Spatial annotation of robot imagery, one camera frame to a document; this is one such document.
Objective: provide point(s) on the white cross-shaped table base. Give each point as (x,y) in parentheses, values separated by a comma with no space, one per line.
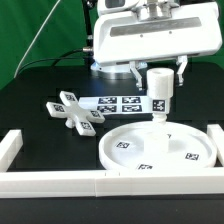
(76,116)

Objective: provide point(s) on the white front fence rail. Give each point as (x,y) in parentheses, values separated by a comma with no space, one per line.
(110,183)

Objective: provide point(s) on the white tag sheet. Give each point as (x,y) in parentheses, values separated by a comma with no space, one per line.
(109,105)

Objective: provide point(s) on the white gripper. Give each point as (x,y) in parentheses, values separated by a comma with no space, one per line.
(155,31)

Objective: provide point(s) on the white round table top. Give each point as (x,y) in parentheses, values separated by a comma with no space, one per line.
(147,146)

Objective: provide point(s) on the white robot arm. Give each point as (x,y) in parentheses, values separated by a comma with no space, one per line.
(113,68)

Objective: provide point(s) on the white left fence rail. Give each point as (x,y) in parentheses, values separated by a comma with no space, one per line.
(9,148)

